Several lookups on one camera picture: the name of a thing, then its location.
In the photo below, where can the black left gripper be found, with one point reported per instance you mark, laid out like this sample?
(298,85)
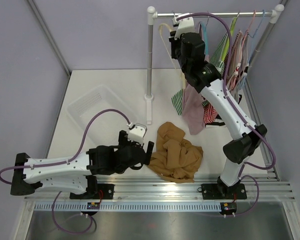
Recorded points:
(123,140)

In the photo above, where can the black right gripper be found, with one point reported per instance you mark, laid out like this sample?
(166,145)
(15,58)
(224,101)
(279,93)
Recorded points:
(174,43)

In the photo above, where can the brown tank top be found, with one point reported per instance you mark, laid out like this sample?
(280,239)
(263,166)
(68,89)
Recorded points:
(176,159)

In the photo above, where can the cream hanger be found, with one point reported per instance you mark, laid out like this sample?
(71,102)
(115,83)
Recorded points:
(161,28)

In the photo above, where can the pink tank top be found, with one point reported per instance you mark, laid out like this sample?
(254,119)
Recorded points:
(193,110)

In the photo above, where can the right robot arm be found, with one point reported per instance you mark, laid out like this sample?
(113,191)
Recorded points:
(188,49)

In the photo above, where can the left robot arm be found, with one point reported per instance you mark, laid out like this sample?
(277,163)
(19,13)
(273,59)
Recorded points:
(78,175)

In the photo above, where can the green striped tank top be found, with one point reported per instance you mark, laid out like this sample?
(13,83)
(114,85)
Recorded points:
(177,98)

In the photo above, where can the green hanger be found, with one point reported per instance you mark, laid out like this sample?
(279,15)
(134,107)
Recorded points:
(226,46)

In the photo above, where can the black white striped tank top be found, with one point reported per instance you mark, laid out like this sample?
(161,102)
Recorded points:
(241,72)

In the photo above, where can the light blue thin hanger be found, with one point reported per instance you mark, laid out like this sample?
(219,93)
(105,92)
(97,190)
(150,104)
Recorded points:
(252,47)

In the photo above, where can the red striped tank top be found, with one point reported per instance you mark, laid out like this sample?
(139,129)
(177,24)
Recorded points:
(210,114)

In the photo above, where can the pink hanger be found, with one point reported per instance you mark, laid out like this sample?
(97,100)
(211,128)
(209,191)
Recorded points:
(245,41)

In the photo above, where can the white plastic basket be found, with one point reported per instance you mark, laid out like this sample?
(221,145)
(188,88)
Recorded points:
(105,129)

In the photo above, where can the metal clothes rack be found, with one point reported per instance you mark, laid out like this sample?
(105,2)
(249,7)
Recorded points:
(152,15)

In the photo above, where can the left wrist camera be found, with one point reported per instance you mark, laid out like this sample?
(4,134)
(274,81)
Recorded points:
(136,133)

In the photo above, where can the white slotted cable duct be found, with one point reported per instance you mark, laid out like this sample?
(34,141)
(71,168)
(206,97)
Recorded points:
(141,207)

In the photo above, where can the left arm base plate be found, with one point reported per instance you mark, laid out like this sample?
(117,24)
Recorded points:
(104,191)

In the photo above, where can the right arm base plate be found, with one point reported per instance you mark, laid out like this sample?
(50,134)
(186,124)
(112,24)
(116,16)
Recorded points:
(214,191)

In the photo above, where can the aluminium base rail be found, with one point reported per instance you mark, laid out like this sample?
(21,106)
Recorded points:
(157,189)

